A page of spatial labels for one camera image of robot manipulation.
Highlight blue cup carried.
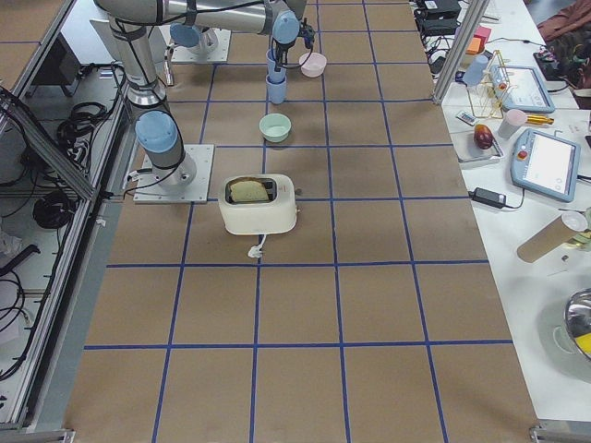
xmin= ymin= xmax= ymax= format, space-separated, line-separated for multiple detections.
xmin=266 ymin=49 xmax=285 ymax=84

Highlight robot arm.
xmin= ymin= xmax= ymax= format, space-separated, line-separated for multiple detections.
xmin=109 ymin=16 xmax=197 ymax=191
xmin=97 ymin=0 xmax=315 ymax=48

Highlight white toaster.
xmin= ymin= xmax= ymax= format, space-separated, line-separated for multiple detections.
xmin=218 ymin=174 xmax=297 ymax=235

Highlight bread slice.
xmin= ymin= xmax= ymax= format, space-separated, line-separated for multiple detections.
xmin=229 ymin=178 xmax=269 ymax=203

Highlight green bowl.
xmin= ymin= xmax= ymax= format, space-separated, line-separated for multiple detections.
xmin=259 ymin=113 xmax=292 ymax=143

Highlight blue cup target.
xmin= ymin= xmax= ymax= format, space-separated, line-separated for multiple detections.
xmin=266 ymin=76 xmax=287 ymax=104

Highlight pink bowl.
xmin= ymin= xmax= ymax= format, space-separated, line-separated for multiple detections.
xmin=298 ymin=52 xmax=327 ymax=78

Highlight clear tray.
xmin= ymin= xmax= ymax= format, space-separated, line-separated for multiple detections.
xmin=451 ymin=131 xmax=504 ymax=167

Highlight black power adapter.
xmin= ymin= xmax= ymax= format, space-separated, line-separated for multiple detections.
xmin=468 ymin=187 xmax=506 ymax=209

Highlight mango fruit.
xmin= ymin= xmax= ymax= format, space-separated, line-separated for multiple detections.
xmin=473 ymin=124 xmax=495 ymax=150

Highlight blue bottle on rack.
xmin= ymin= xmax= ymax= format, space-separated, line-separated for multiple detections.
xmin=463 ymin=54 xmax=488 ymax=87

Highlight pink cup on desk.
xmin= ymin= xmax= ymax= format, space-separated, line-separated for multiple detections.
xmin=497 ymin=109 xmax=527 ymax=139

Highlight teach pendant near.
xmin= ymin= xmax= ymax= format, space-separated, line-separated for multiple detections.
xmin=510 ymin=129 xmax=581 ymax=202

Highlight teach pendant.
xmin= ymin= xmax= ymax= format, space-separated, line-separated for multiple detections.
xmin=510 ymin=129 xmax=581 ymax=202
xmin=489 ymin=65 xmax=555 ymax=114

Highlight teach pendant far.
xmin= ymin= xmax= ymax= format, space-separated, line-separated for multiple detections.
xmin=489 ymin=65 xmax=555 ymax=114

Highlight cardboard tube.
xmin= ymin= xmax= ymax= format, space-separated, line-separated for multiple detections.
xmin=516 ymin=210 xmax=588 ymax=263

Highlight metal bowl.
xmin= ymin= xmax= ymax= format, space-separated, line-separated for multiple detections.
xmin=564 ymin=289 xmax=590 ymax=360

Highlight toaster power cord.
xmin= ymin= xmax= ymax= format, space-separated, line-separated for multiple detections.
xmin=247 ymin=233 xmax=269 ymax=259

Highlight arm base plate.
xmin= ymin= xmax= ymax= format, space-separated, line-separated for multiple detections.
xmin=170 ymin=29 xmax=231 ymax=65
xmin=133 ymin=144 xmax=214 ymax=204

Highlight gold wire rack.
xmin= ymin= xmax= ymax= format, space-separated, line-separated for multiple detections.
xmin=467 ymin=50 xmax=504 ymax=119

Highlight aluminium post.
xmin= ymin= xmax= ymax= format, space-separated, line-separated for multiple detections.
xmin=432 ymin=0 xmax=489 ymax=105

